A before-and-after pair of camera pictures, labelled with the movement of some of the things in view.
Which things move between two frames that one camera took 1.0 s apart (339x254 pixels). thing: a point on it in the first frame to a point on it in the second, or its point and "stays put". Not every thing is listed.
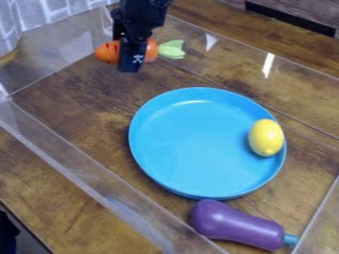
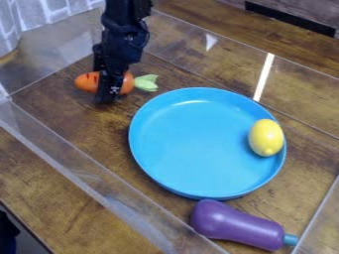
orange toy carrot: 106,51 to 86,82
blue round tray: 189,144 stays put
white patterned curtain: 22,14 stays put
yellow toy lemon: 265,138 stays put
